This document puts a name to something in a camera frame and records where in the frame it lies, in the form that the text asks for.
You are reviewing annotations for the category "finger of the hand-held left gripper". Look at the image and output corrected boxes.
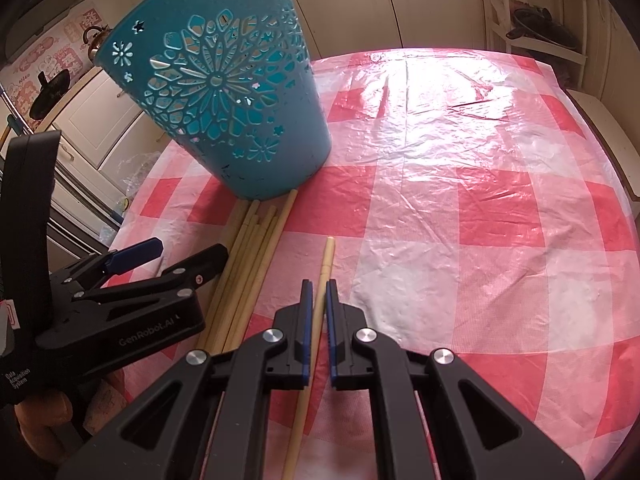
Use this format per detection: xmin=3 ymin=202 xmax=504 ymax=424
xmin=75 ymin=243 xmax=231 ymax=306
xmin=50 ymin=237 xmax=164 ymax=291

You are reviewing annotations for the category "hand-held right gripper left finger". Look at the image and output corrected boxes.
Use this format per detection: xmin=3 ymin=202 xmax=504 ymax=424
xmin=56 ymin=280 xmax=321 ymax=480

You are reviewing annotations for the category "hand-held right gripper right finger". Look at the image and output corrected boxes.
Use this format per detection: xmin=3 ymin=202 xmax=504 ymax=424
xmin=325 ymin=279 xmax=586 ymax=480

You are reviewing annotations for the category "bunch of bamboo chopsticks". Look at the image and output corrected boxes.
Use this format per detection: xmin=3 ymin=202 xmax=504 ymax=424
xmin=195 ymin=189 xmax=300 ymax=356

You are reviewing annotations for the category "bamboo chopstick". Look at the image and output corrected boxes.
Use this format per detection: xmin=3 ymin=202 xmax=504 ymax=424
xmin=281 ymin=236 xmax=337 ymax=480

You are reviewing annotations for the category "blue perforated plastic basket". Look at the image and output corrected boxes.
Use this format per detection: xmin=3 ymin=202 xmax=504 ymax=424
xmin=91 ymin=0 xmax=333 ymax=201

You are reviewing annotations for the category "clear plastic bag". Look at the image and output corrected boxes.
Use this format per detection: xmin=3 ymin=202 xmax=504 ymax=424
xmin=117 ymin=152 xmax=161 ymax=211

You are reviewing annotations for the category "black wok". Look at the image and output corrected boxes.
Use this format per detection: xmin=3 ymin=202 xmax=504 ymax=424
xmin=28 ymin=71 xmax=72 ymax=120

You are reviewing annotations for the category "white stove base cabinet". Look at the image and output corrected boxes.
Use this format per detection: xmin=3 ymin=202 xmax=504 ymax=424
xmin=50 ymin=65 xmax=168 ymax=201

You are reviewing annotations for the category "red white checked tablecloth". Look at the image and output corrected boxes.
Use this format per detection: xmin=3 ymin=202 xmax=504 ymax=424
xmin=107 ymin=47 xmax=632 ymax=480

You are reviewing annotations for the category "orange towel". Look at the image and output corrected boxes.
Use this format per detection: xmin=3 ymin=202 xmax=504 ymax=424
xmin=14 ymin=385 xmax=73 ymax=443

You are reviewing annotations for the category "pink patterned backsplash sheet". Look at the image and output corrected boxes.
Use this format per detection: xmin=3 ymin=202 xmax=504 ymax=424
xmin=7 ymin=7 xmax=103 ymax=131

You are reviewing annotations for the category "metal kettle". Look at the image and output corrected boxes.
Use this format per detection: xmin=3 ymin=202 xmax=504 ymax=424
xmin=81 ymin=25 xmax=113 ymax=61

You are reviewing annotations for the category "white sink base cabinet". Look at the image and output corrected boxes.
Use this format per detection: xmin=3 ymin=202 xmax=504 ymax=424
xmin=280 ymin=0 xmax=488 ymax=61

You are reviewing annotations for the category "white wooden stool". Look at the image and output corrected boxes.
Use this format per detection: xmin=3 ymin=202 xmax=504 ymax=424
xmin=565 ymin=87 xmax=615 ymax=128

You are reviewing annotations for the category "white shelf rack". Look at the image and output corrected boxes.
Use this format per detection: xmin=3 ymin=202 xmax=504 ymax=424
xmin=482 ymin=0 xmax=591 ymax=76

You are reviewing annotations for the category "metal sliding door frame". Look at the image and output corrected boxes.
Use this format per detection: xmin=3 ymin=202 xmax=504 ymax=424
xmin=47 ymin=155 xmax=126 ymax=261

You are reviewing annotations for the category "black pan with handle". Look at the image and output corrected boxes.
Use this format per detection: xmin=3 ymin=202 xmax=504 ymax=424
xmin=505 ymin=7 xmax=581 ymax=48

